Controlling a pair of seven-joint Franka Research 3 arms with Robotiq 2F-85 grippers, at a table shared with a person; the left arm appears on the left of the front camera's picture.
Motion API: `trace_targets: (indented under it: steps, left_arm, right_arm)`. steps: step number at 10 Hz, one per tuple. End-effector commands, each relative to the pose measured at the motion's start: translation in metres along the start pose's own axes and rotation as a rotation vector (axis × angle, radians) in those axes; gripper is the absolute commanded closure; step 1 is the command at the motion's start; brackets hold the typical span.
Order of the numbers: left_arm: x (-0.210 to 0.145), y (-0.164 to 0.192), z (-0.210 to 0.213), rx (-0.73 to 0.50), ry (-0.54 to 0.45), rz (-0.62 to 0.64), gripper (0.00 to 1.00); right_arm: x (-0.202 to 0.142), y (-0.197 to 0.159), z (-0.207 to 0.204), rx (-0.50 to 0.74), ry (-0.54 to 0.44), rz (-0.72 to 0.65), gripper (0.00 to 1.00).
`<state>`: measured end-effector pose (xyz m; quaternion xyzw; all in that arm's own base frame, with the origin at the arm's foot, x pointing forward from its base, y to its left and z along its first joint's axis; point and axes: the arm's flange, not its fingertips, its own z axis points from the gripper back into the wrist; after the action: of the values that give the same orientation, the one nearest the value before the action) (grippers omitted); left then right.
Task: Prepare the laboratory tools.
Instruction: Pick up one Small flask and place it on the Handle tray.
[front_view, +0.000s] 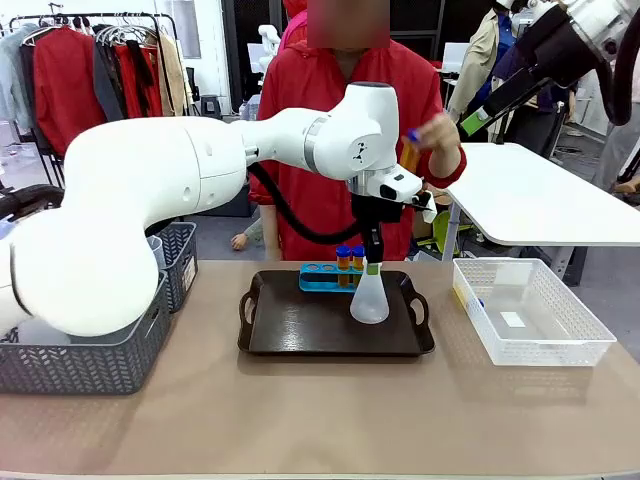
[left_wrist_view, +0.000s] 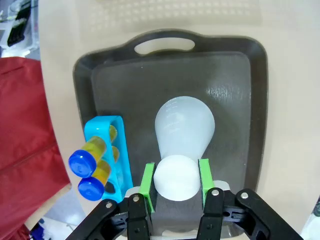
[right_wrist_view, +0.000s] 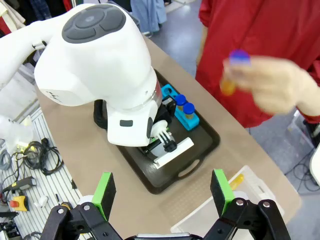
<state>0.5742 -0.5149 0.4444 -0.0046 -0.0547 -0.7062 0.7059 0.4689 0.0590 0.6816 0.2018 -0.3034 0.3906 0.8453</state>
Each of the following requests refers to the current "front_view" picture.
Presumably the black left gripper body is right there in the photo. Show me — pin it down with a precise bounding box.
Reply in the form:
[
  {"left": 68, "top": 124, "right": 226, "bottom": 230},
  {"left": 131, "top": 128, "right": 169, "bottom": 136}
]
[{"left": 349, "top": 192, "right": 405, "bottom": 232}]

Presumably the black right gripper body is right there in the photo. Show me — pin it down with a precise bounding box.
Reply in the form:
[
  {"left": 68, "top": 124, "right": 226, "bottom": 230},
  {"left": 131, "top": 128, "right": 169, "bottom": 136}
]
[{"left": 514, "top": 17, "right": 616, "bottom": 89}]

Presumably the orange liquid tube blue cap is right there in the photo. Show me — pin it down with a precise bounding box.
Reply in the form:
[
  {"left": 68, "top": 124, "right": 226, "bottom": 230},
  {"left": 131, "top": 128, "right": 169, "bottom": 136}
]
[
  {"left": 351, "top": 244, "right": 366, "bottom": 286},
  {"left": 453, "top": 284, "right": 487, "bottom": 309},
  {"left": 399, "top": 128, "right": 424, "bottom": 174},
  {"left": 335, "top": 244, "right": 351, "bottom": 289}
]

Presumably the translucent conical flask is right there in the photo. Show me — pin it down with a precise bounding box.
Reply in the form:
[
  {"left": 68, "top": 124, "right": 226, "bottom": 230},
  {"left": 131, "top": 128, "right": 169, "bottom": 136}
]
[{"left": 348, "top": 259, "right": 391, "bottom": 325}]

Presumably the person's left forearm red sleeve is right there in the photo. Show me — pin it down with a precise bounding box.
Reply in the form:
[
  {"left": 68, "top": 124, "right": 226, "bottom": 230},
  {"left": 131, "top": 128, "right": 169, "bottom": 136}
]
[{"left": 427, "top": 144, "right": 469, "bottom": 180}]

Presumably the person's bare right forearm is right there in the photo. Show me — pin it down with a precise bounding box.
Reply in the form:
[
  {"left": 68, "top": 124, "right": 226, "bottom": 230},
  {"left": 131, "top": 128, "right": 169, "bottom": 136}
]
[{"left": 258, "top": 203, "right": 282, "bottom": 262}]

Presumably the person's left hand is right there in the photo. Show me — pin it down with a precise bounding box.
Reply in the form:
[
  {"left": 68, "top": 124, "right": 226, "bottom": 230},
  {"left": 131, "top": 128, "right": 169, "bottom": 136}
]
[{"left": 417, "top": 113, "right": 462, "bottom": 164}]

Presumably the person in beige coat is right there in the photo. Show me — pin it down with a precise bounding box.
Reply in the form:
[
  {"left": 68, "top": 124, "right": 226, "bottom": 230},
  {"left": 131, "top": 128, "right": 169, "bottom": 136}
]
[{"left": 447, "top": 0, "right": 521, "bottom": 124}]

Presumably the blue test tube rack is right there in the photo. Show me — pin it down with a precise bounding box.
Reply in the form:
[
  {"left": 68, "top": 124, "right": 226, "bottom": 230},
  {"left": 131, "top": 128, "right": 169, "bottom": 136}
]
[{"left": 298, "top": 262, "right": 369, "bottom": 294}]

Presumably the green office chair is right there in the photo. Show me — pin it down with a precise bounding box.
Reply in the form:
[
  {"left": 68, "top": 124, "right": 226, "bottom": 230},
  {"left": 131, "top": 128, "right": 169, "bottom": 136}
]
[{"left": 432, "top": 209, "right": 474, "bottom": 261}]

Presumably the dark brown plastic tray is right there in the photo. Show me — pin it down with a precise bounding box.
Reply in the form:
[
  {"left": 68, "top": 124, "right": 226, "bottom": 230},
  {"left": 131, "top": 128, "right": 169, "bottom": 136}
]
[{"left": 237, "top": 269, "right": 436, "bottom": 357}]

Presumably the white standing table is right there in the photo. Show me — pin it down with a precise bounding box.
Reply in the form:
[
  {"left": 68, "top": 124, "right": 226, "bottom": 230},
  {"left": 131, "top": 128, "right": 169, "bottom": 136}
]
[{"left": 442, "top": 142, "right": 640, "bottom": 289}]

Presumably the person in grey trousers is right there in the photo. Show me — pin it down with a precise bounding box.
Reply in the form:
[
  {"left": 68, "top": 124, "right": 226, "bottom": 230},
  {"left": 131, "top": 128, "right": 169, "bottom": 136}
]
[{"left": 594, "top": 54, "right": 640, "bottom": 206}]

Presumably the person in red jacket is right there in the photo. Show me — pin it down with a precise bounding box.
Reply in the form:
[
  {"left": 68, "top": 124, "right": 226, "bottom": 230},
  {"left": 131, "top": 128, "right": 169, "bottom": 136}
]
[{"left": 248, "top": 0, "right": 469, "bottom": 262}]

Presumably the black stool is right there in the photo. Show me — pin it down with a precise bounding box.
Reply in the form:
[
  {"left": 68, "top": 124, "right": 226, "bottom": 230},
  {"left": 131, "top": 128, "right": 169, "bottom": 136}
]
[{"left": 199, "top": 93, "right": 224, "bottom": 120}]

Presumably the small grey woven basket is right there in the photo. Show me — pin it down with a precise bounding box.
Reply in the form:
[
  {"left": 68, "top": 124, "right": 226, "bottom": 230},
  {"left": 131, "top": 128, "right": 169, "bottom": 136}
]
[{"left": 149, "top": 221, "right": 200, "bottom": 315}]

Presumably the white perforated plastic basket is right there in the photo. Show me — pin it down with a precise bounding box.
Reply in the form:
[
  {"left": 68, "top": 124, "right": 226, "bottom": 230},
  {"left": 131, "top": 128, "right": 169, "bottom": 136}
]
[{"left": 452, "top": 257, "right": 618, "bottom": 368}]

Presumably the person in pink jacket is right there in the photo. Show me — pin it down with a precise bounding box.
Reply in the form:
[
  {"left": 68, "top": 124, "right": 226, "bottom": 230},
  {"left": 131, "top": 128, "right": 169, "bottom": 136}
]
[{"left": 277, "top": 0, "right": 311, "bottom": 51}]

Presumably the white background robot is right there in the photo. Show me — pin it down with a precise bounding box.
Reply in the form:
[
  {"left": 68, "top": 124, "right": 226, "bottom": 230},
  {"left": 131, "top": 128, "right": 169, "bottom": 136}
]
[{"left": 257, "top": 23, "right": 282, "bottom": 71}]

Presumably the clear plastic beaker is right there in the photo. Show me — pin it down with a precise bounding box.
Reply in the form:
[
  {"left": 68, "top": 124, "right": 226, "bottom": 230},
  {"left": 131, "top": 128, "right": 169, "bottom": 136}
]
[{"left": 146, "top": 234, "right": 167, "bottom": 271}]

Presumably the beige hanging coat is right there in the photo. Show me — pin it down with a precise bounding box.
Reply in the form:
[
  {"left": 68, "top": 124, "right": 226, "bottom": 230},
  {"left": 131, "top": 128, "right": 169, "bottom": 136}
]
[{"left": 157, "top": 32, "right": 194, "bottom": 119}]

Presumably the red hanging dress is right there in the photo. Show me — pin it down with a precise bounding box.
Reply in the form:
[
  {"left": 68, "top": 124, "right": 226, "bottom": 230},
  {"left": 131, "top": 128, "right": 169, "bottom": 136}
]
[{"left": 114, "top": 42, "right": 164, "bottom": 119}]

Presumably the dark grey hanging garment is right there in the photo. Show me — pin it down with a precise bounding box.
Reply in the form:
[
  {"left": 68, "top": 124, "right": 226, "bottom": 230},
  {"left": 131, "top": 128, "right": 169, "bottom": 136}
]
[{"left": 92, "top": 29, "right": 126, "bottom": 124}]

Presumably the black metal clothes rack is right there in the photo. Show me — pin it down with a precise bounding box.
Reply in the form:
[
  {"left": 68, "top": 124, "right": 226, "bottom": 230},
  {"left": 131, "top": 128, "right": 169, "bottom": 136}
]
[{"left": 9, "top": 12, "right": 181, "bottom": 116}]

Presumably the large grey woven basket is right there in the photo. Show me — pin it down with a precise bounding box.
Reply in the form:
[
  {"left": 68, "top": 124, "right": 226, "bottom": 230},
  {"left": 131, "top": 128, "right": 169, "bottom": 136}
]
[{"left": 0, "top": 269, "right": 174, "bottom": 396}]

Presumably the red hanging coat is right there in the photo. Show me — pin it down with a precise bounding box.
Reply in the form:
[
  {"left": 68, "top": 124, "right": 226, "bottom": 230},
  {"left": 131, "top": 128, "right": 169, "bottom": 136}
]
[{"left": 32, "top": 27, "right": 109, "bottom": 156}]

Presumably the white translucent container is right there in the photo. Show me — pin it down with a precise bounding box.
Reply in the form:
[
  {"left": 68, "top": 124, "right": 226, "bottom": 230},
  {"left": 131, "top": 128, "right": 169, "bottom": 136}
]
[{"left": 0, "top": 319, "right": 74, "bottom": 347}]

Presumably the light grey hanging garment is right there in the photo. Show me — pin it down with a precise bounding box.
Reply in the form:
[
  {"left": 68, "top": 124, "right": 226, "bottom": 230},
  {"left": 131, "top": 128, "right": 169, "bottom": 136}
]
[{"left": 0, "top": 24, "right": 34, "bottom": 131}]

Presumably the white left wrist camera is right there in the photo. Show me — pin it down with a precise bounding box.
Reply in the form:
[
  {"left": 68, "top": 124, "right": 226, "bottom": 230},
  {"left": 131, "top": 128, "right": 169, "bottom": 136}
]
[{"left": 410, "top": 190, "right": 439, "bottom": 225}]

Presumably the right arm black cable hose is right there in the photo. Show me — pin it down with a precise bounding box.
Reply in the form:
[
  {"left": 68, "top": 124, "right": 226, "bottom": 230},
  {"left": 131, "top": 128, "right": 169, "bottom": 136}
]
[{"left": 598, "top": 29, "right": 640, "bottom": 127}]

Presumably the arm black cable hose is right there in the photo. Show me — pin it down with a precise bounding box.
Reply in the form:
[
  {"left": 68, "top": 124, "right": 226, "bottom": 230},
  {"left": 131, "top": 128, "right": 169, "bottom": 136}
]
[
  {"left": 247, "top": 162, "right": 366, "bottom": 247},
  {"left": 598, "top": 29, "right": 640, "bottom": 127}
]

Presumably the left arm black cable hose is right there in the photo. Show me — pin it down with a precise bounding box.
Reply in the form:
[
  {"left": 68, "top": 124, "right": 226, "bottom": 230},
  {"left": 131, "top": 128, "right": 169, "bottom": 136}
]
[{"left": 247, "top": 162, "right": 366, "bottom": 247}]

